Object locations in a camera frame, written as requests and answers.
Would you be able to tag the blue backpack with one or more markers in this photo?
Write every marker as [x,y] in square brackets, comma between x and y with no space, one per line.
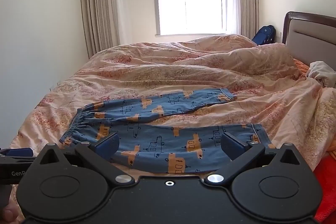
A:
[265,35]

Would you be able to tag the blue printed pants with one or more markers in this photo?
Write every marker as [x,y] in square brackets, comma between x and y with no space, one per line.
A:
[157,140]

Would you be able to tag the orange striped cloth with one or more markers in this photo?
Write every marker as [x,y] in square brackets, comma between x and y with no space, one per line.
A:
[300,66]
[331,153]

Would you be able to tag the floral peach duvet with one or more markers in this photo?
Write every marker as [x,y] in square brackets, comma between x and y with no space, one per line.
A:
[183,69]

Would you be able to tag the red blanket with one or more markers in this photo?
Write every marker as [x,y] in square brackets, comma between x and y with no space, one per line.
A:
[326,187]

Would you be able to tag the brown padded headboard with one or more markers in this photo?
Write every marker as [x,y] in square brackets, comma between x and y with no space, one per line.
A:
[312,37]

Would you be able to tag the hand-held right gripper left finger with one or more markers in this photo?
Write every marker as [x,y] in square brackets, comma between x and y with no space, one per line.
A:
[109,144]

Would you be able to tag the white crumpled cloth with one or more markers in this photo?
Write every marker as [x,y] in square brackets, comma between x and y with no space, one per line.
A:
[321,73]

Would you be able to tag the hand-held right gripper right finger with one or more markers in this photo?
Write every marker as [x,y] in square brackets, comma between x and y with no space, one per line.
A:
[231,145]

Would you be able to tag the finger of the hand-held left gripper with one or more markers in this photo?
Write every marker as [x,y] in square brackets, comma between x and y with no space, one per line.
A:
[18,152]

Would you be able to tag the person's left hand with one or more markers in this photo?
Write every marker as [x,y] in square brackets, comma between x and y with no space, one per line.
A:
[9,213]

